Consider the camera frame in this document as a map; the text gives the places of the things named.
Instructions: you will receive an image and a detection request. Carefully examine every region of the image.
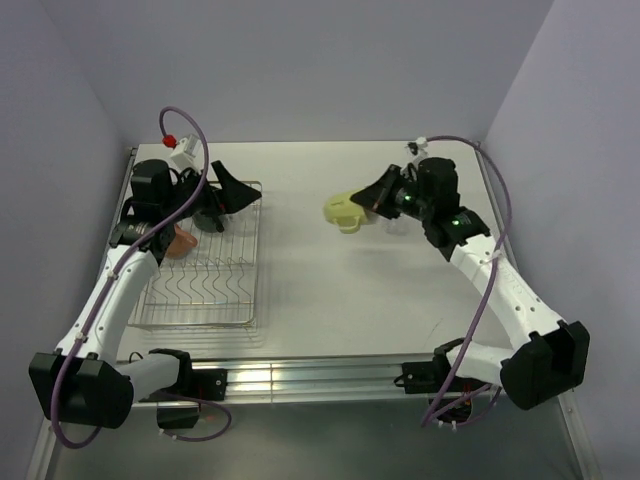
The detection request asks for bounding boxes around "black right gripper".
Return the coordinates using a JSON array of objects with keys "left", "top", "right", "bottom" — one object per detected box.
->
[{"left": 350, "top": 164, "right": 433, "bottom": 222}]

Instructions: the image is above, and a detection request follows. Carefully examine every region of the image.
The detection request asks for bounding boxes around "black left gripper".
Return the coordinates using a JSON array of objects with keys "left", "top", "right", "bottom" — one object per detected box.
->
[{"left": 161, "top": 161, "right": 260, "bottom": 224}]

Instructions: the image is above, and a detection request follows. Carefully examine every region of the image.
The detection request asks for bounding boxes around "small clear glass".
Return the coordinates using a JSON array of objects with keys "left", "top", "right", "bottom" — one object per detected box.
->
[{"left": 382, "top": 216, "right": 410, "bottom": 236}]

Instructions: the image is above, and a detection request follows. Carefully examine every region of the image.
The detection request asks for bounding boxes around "dark green ceramic mug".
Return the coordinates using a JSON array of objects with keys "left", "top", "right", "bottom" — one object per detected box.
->
[{"left": 192, "top": 207, "right": 226, "bottom": 234}]

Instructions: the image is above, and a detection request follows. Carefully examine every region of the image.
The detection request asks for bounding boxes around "pale yellow mug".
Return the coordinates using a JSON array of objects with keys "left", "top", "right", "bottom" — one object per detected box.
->
[{"left": 323, "top": 190, "right": 372, "bottom": 234}]

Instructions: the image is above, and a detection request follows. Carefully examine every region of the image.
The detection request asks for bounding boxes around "pink mug white interior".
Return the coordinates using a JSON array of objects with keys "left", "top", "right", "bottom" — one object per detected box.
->
[{"left": 165, "top": 225, "right": 198, "bottom": 259}]

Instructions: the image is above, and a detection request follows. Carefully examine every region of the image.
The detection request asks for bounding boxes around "clear round glass cup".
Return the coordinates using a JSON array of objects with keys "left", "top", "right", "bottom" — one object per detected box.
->
[{"left": 225, "top": 201, "right": 261, "bottom": 237}]

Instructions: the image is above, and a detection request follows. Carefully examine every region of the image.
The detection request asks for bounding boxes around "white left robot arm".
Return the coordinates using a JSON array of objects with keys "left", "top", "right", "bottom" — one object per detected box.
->
[{"left": 28, "top": 159, "right": 262, "bottom": 429}]

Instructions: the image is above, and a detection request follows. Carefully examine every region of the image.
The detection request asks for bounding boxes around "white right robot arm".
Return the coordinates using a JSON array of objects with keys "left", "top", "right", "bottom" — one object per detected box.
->
[{"left": 350, "top": 157, "right": 590, "bottom": 410}]

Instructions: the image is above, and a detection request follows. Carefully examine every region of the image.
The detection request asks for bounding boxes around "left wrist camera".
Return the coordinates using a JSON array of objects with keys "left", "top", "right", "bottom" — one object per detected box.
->
[{"left": 162, "top": 134, "right": 201, "bottom": 170}]

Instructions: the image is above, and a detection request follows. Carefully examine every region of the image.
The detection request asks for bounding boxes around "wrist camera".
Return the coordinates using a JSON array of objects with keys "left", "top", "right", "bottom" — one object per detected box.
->
[
  {"left": 406, "top": 136, "right": 429, "bottom": 161},
  {"left": 162, "top": 134, "right": 201, "bottom": 170}
]

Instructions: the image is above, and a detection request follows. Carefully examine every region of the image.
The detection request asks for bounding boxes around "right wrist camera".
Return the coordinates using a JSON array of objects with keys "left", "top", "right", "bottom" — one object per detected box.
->
[{"left": 406, "top": 136, "right": 429, "bottom": 161}]

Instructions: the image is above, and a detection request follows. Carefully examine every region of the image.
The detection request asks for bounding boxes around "wire dish rack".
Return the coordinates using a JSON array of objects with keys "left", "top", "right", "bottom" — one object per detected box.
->
[{"left": 129, "top": 209, "right": 261, "bottom": 330}]

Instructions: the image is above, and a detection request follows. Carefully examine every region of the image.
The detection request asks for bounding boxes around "aluminium rail frame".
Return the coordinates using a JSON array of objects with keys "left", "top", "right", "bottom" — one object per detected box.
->
[{"left": 29, "top": 142, "right": 591, "bottom": 480}]

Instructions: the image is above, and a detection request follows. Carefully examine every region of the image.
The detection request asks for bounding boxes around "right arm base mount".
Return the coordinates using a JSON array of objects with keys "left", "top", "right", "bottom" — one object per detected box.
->
[{"left": 393, "top": 361, "right": 485, "bottom": 424}]

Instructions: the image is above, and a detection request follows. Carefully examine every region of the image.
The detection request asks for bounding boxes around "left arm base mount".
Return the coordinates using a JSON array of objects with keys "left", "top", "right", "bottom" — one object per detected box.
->
[{"left": 139, "top": 368, "right": 232, "bottom": 437}]

